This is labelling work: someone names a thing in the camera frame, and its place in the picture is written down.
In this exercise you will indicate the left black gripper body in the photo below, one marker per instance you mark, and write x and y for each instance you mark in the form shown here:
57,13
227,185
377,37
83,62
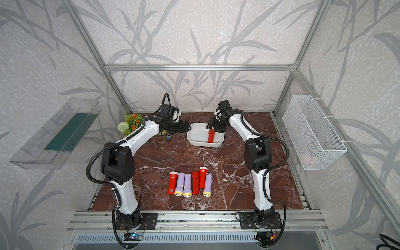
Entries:
174,127

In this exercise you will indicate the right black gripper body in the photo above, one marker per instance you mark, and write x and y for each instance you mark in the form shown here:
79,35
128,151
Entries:
217,124

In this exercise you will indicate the white plastic storage box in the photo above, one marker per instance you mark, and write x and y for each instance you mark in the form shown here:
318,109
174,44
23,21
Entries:
198,136

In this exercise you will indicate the red flashlight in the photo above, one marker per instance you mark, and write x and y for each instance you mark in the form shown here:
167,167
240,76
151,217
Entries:
211,135
173,176
195,182
203,171

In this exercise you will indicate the purple flashlight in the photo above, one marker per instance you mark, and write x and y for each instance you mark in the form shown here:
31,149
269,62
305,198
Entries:
187,192
180,183
208,183

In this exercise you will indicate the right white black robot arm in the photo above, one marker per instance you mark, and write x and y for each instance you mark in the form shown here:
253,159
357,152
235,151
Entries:
258,158

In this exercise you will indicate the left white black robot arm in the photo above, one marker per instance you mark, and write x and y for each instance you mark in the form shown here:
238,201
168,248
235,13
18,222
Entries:
117,162

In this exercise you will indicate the potted orange flower plant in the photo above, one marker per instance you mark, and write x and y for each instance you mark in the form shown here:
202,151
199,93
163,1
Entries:
131,123

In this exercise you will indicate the pink object in basket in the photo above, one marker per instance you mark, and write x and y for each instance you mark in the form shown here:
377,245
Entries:
307,159

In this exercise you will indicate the green circuit board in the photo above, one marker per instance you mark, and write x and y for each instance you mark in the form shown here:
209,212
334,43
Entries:
132,237

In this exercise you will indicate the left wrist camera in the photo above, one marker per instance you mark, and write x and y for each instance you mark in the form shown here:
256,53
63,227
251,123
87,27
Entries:
170,112

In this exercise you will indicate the white wire mesh basket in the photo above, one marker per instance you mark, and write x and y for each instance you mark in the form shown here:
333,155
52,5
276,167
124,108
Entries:
311,132

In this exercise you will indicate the clear plastic wall shelf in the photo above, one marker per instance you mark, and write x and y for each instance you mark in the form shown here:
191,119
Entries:
50,147

